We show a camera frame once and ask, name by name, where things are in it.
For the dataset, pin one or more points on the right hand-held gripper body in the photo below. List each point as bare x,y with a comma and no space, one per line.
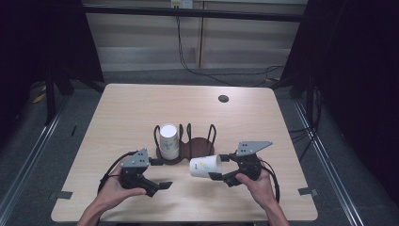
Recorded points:
249,166

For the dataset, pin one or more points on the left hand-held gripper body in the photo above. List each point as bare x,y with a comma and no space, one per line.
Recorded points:
135,175

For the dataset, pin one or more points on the printed white paper cup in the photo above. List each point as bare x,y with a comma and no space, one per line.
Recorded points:
204,166

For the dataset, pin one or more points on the stack of white paper cups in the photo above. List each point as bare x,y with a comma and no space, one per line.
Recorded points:
169,141

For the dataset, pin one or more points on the dark brown double cup holder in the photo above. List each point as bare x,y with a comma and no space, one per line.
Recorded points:
197,149

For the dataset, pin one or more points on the person's left hand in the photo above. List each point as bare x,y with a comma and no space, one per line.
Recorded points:
113,191

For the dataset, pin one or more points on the person's right hand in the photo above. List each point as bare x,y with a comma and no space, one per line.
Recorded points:
262,191

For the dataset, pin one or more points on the round black table grommet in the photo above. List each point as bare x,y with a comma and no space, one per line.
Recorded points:
223,99

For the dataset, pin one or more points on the grey tape strip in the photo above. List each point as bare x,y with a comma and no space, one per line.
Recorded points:
307,191
64,195

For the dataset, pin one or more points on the yellow floor scrap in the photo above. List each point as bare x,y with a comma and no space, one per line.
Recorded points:
39,98

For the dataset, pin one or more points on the dark curtain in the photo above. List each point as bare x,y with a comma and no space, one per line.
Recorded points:
37,40
360,78

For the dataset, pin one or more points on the black horizontal bar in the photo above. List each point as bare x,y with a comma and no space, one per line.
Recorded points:
188,13

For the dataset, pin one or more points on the metal floor rail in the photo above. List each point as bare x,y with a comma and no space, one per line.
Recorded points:
28,160
329,169

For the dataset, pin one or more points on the black stand post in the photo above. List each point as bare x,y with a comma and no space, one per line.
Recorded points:
50,100

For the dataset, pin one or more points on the white wall socket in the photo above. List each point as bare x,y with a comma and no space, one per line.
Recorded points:
182,3

